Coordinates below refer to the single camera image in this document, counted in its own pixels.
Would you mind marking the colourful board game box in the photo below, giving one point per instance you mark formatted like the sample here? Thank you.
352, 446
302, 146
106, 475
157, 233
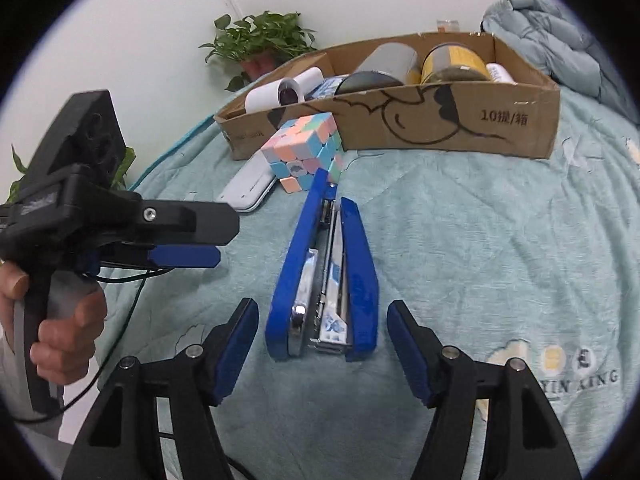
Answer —
326, 89

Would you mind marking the large cardboard tray box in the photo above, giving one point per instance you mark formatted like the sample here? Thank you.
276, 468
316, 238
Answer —
517, 119

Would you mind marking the light blue puffer jacket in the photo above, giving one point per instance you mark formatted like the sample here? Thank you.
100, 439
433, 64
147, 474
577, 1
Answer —
554, 40

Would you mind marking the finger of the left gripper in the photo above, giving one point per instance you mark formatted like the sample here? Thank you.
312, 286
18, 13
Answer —
171, 222
185, 256

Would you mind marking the white flat device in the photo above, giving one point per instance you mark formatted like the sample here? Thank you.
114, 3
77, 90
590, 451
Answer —
249, 186

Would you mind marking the silver metal tin can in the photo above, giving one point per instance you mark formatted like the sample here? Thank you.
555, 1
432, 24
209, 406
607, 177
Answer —
390, 65

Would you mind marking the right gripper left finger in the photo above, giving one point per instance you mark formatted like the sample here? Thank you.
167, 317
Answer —
227, 347

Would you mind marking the small orange label jar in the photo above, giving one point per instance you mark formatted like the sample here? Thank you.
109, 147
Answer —
447, 26

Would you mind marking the person's left hand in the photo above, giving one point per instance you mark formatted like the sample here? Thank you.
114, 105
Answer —
65, 346

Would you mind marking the white spray bottle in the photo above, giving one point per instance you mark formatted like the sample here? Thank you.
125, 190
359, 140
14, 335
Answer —
499, 74

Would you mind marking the pastel rubik's cube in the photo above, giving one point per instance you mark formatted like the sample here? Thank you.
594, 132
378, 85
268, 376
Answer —
301, 147

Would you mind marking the yellow label tea jar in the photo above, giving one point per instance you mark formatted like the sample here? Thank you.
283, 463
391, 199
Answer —
451, 63

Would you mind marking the potted plant red pot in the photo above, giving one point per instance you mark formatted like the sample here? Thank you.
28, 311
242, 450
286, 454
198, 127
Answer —
257, 44

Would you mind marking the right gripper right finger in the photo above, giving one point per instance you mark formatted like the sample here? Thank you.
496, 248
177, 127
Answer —
419, 351

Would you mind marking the blue stapler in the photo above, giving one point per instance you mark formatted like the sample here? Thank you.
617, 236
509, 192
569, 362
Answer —
327, 293

